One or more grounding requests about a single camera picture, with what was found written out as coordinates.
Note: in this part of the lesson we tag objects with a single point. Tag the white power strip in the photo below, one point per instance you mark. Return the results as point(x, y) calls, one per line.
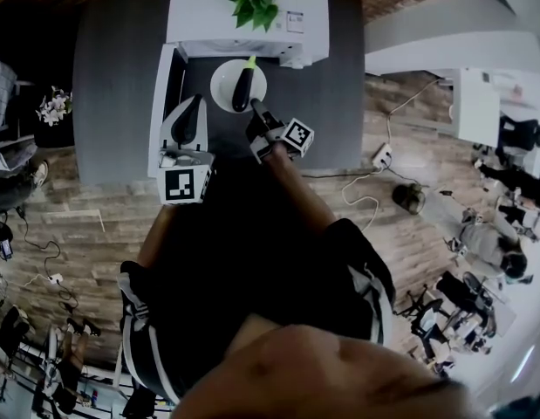
point(383, 155)

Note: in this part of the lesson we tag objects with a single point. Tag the dark green bag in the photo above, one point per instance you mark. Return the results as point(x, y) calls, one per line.
point(409, 198)

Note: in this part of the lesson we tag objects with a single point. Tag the white checked cloth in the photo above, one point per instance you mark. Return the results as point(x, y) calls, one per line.
point(0, 116)

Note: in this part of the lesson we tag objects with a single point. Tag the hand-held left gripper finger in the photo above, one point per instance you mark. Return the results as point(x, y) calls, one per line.
point(180, 129)
point(196, 129)

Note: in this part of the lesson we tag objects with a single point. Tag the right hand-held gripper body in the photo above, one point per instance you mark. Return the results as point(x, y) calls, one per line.
point(298, 135)

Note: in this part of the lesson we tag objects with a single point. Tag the person's left forearm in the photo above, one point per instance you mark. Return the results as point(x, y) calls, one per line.
point(154, 238)

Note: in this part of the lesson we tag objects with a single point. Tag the person's face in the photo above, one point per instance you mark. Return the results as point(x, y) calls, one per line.
point(322, 378)

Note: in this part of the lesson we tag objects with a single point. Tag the person's right forearm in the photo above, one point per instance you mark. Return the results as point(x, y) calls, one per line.
point(300, 190)

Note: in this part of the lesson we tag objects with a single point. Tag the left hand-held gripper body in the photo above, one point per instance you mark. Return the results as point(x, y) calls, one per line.
point(180, 186)

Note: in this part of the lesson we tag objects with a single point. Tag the cluttered work desk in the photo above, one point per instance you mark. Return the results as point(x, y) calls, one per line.
point(474, 312)

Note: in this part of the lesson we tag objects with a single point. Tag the person's black striped shirt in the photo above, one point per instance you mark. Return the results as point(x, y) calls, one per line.
point(252, 256)

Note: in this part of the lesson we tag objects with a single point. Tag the white flower bouquet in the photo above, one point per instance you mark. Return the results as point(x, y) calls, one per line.
point(53, 107)

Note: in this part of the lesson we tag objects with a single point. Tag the white round plate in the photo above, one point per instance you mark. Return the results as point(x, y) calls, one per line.
point(221, 85)

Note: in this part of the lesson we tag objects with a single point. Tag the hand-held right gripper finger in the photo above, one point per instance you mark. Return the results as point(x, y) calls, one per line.
point(258, 108)

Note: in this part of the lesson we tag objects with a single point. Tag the black office chair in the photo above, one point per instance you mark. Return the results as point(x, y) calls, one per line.
point(520, 133)
point(424, 312)

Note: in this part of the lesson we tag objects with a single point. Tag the dark purple eggplant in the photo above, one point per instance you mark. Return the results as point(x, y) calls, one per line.
point(243, 90)

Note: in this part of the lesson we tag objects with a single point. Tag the white desk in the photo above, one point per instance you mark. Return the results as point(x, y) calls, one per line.
point(479, 103)

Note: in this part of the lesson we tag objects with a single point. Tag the white charger block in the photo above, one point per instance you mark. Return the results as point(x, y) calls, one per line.
point(55, 279)

